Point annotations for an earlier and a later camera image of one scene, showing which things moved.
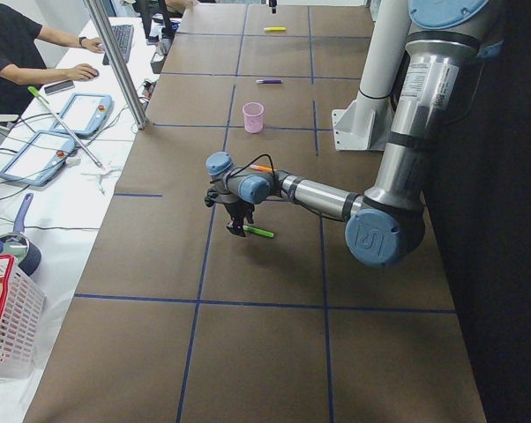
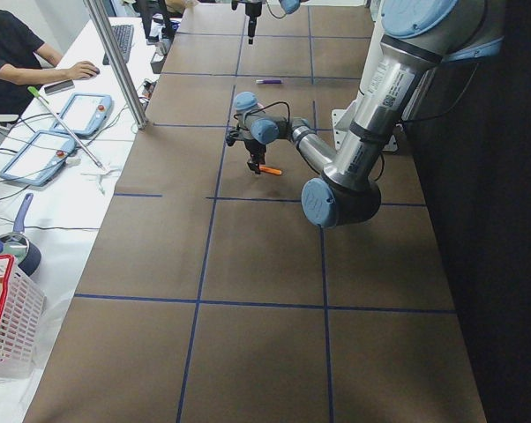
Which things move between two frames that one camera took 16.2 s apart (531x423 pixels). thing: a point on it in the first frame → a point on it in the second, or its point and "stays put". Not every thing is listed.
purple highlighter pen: x=269 y=81 stays put
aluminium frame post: x=98 y=17 stays put
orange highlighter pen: x=262 y=168 stays put
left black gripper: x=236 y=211 → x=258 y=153
